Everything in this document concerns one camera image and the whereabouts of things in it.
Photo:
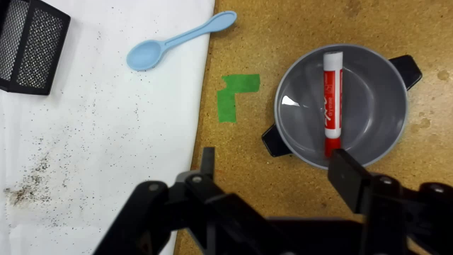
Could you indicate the white paper sheet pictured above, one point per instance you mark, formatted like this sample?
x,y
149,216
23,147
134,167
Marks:
x,y
94,143

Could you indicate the black mesh box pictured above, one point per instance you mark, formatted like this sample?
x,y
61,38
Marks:
x,y
33,52

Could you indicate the green tape mark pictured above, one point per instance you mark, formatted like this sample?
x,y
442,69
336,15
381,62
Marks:
x,y
227,104

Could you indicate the red white marker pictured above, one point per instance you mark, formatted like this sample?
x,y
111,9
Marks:
x,y
333,104

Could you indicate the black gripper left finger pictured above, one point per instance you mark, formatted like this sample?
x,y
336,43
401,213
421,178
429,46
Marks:
x,y
156,218

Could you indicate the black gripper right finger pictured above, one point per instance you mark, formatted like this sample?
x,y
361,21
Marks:
x,y
401,218

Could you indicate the light blue plastic spoon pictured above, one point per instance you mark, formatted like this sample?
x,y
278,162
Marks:
x,y
146,55

